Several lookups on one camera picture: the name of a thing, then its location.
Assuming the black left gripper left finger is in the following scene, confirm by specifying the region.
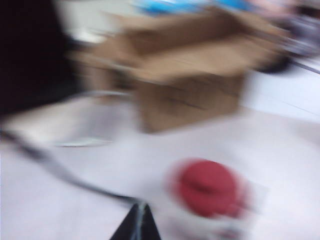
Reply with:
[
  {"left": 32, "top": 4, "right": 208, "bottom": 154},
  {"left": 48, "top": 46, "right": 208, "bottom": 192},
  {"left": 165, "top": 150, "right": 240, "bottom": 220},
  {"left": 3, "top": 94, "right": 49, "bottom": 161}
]
[{"left": 109, "top": 202, "right": 145, "bottom": 240}]

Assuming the black power cable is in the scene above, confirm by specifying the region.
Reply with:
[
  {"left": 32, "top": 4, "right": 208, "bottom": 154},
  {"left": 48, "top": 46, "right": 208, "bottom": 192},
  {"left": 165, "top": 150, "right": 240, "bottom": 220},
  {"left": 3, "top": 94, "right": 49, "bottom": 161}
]
[{"left": 0, "top": 128, "right": 141, "bottom": 203}]

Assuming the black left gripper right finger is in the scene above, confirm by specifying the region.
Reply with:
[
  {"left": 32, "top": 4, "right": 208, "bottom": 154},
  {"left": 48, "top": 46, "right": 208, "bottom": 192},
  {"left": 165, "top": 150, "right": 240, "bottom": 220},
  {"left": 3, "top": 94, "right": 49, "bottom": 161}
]
[{"left": 142, "top": 202, "right": 161, "bottom": 240}]

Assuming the red-lid jar doll with guitar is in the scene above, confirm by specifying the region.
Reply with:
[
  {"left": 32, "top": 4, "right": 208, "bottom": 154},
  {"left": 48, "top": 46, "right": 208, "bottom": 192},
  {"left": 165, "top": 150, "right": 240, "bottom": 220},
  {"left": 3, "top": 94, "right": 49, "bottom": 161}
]
[{"left": 161, "top": 156, "right": 261, "bottom": 240}]

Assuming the dark black panel screen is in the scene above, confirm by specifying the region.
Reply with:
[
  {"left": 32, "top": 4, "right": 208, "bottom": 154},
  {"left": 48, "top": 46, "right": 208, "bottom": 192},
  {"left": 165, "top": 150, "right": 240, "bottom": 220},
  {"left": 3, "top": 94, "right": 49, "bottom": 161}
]
[{"left": 0, "top": 0, "right": 83, "bottom": 121}]

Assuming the torn cardboard box marked BOX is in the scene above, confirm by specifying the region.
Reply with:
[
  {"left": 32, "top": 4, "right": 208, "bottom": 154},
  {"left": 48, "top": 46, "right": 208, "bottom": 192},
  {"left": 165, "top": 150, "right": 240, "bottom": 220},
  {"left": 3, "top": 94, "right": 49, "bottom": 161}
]
[{"left": 72, "top": 6, "right": 291, "bottom": 135}]

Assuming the blue wet wipes packet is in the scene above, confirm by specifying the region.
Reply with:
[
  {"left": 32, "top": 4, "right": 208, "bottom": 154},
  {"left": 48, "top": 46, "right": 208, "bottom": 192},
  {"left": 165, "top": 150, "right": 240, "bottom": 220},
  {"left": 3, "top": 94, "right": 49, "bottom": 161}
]
[{"left": 129, "top": 0, "right": 256, "bottom": 15}]

